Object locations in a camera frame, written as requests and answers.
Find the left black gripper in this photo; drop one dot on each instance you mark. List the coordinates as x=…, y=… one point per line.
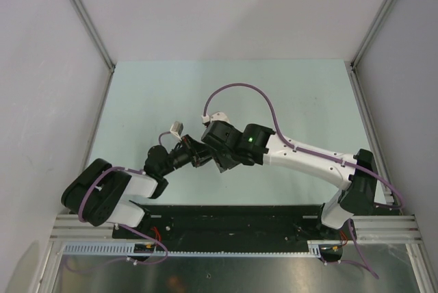
x=198, y=155

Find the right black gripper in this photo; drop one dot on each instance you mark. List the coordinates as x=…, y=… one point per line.
x=222, y=164

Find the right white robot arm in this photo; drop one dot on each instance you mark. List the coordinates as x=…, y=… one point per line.
x=350, y=174

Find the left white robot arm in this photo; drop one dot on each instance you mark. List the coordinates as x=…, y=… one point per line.
x=105, y=193

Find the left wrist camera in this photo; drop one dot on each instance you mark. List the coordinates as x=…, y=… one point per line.
x=176, y=130

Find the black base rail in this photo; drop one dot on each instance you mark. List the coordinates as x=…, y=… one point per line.
x=235, y=228

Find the slotted cable duct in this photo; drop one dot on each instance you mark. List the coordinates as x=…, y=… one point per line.
x=144, y=250

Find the left aluminium frame post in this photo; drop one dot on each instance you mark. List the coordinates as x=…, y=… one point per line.
x=93, y=33

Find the aluminium frame post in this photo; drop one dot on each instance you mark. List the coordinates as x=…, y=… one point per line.
x=376, y=25
x=93, y=33

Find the right aluminium frame post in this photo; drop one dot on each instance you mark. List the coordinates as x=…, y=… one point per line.
x=376, y=25

